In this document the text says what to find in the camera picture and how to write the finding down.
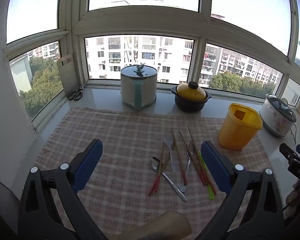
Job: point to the metal spoon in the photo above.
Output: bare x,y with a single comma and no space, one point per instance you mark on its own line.
155,164

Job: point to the person's right hand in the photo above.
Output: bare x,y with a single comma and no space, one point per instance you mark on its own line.
298,195

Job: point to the black scissors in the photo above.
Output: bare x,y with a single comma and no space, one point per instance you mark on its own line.
76,95

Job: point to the beige blurred object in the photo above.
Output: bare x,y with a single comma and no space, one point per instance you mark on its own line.
165,225

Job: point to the white window frame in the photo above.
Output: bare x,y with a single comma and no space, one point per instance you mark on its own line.
75,30

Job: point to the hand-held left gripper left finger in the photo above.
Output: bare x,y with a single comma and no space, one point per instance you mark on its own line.
88,160

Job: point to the glass lid teal knob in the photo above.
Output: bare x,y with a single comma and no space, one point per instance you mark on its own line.
139,73

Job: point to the yellow casserole lid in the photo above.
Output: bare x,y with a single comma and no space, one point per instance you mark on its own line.
190,92

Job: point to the yellow plastic container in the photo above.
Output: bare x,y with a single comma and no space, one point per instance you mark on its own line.
237,130

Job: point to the white cutting board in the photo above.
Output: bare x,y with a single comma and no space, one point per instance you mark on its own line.
68,75

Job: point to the green plastic stick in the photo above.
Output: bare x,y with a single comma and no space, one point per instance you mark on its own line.
210,192

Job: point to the black casserole pot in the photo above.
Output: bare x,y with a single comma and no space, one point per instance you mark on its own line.
190,105

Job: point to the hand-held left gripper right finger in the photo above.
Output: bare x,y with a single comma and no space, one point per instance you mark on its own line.
215,165

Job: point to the pink plaid table cloth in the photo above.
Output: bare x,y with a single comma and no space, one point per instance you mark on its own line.
115,135

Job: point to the metal fork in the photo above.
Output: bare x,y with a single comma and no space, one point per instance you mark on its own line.
188,163

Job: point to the white floral rice cooker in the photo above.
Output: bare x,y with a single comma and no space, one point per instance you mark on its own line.
275,120

